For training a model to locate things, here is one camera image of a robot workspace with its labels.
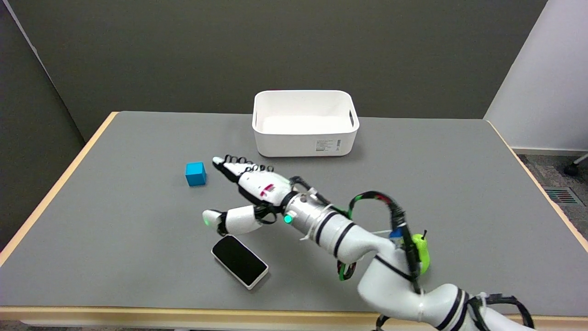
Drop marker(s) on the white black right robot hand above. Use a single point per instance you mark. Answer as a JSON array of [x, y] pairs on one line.
[[262, 186]]

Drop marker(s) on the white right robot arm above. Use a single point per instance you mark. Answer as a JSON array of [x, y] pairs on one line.
[[344, 234]]

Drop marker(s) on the black white blackboard eraser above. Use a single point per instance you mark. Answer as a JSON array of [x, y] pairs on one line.
[[240, 261]]

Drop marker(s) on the white plastic storage bin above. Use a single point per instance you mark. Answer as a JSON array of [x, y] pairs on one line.
[[303, 138]]

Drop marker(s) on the blue cube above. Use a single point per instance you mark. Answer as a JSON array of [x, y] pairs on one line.
[[195, 174]]

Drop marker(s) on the green pear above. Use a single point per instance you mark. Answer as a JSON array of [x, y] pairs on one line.
[[423, 253]]

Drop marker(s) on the floor vent grille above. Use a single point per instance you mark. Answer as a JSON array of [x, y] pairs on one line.
[[562, 196]]

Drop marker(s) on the chair leg with caster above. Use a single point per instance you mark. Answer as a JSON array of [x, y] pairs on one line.
[[574, 168]]

